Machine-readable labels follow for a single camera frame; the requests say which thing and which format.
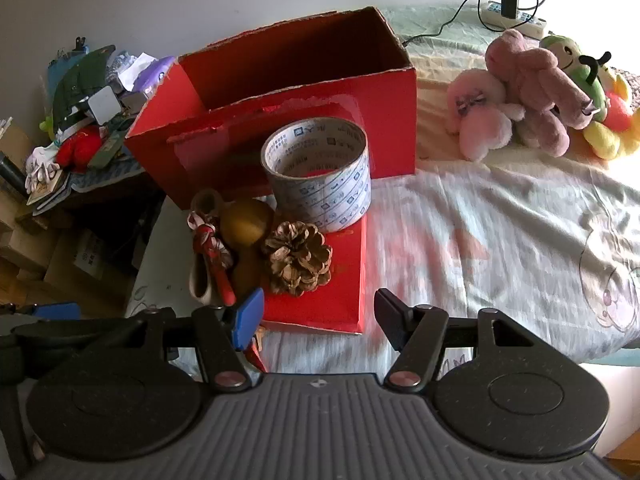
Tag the black charger plug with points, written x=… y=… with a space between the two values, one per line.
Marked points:
x=510 y=2

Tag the olive flat case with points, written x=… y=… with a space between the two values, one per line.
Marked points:
x=105 y=152

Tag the yellow gourd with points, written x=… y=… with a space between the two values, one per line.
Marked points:
x=245 y=222

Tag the red cardboard box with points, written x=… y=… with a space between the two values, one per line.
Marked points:
x=320 y=107

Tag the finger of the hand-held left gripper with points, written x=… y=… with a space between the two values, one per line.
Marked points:
x=60 y=332
x=56 y=311

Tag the printed packing tape roll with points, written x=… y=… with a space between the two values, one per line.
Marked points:
x=340 y=195

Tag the labelled cardboard box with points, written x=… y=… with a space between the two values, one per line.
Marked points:
x=85 y=270

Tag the white power strip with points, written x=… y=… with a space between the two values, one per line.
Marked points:
x=530 y=22

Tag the blue bag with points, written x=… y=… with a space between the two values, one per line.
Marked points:
x=57 y=72

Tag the open cardboard box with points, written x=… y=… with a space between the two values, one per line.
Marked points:
x=15 y=145

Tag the red gift box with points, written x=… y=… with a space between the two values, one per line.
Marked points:
x=335 y=300

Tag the purple tissue pack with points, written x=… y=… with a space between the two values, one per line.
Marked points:
x=157 y=72

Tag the dark patterned blanket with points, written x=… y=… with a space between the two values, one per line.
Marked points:
x=631 y=77

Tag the brown pine cone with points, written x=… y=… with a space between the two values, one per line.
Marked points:
x=297 y=260

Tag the stack of booklets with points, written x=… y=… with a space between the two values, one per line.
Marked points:
x=45 y=190

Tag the grey square box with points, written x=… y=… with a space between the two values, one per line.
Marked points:
x=104 y=105

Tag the white patterned package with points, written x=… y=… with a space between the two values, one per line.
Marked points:
x=127 y=67

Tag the black cylinder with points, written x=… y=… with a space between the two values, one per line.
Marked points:
x=11 y=172

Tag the white glove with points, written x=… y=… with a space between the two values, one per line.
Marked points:
x=42 y=170

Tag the dusty pink plush bear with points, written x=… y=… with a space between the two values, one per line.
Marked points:
x=535 y=80

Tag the green plush toy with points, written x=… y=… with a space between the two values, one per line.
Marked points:
x=565 y=55

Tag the red plush toy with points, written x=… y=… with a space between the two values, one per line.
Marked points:
x=77 y=150

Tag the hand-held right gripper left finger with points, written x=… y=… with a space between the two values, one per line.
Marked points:
x=250 y=317

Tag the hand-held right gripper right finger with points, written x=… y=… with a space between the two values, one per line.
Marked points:
x=389 y=316

